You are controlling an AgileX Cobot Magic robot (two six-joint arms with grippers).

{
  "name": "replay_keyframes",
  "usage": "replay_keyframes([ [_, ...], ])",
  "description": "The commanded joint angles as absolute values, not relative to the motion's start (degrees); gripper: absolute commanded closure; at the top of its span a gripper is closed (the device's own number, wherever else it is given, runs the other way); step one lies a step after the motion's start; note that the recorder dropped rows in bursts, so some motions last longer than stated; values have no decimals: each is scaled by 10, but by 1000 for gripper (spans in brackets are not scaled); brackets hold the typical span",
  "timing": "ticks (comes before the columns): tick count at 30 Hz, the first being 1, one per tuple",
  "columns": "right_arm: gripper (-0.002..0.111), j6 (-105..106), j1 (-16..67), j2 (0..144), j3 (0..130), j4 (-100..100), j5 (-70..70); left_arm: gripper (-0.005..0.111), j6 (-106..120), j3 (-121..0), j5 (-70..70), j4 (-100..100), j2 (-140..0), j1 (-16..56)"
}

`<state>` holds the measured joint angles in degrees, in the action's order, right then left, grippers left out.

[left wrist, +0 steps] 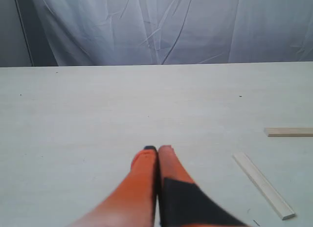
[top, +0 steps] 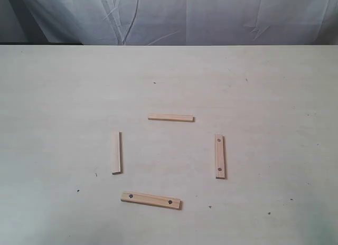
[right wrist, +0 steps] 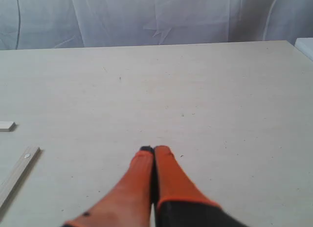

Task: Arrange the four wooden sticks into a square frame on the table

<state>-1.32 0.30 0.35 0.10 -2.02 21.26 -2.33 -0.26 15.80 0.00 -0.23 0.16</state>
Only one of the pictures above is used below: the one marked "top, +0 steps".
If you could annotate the plain wood strip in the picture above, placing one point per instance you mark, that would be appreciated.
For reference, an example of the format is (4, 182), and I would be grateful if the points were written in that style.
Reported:
(117, 158)
(168, 117)

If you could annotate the wood strip with magnets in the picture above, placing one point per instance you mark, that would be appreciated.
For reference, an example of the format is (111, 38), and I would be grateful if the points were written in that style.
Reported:
(151, 200)
(220, 157)

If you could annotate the white backdrop cloth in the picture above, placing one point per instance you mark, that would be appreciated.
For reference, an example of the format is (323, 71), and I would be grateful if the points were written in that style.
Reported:
(169, 22)

